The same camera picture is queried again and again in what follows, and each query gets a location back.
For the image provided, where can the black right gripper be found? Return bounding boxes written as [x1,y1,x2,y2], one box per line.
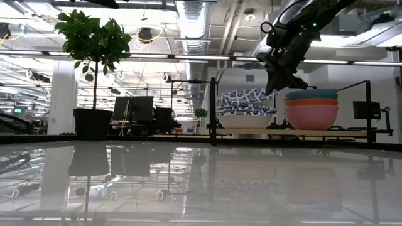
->
[255,36,315,96]

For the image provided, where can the blue plastic bowl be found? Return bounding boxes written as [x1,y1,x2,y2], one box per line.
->
[285,88,339,96]

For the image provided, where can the green plastic bowl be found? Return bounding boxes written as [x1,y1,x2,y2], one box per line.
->
[285,93,339,102]

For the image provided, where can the orange plastic bowl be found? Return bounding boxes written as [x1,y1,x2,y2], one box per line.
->
[285,98,339,108]

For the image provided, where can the pink plastic bowl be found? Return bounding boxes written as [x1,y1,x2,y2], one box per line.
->
[285,104,340,131]

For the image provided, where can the black monitor on arm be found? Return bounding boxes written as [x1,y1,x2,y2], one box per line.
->
[352,100,394,136]

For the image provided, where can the silver horizontal rig bar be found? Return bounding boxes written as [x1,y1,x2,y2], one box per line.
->
[0,50,402,67]

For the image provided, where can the small background potted plant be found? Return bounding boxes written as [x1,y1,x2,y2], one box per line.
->
[193,107,209,135]

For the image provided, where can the black computer monitor pair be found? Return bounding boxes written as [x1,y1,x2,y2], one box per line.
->
[112,95,155,122]

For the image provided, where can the black plant pot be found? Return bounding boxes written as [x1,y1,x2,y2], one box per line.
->
[73,108,114,141]

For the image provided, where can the green leafy plant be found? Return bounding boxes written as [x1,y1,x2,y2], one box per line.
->
[53,9,133,110]

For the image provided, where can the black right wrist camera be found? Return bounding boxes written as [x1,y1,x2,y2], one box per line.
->
[265,26,296,48]

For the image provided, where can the wooden shelf with black frame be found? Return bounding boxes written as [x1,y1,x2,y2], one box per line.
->
[209,76,394,147]

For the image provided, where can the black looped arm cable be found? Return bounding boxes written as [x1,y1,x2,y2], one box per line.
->
[259,1,302,35]

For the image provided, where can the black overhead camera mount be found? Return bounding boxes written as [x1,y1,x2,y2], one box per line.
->
[69,0,121,10]

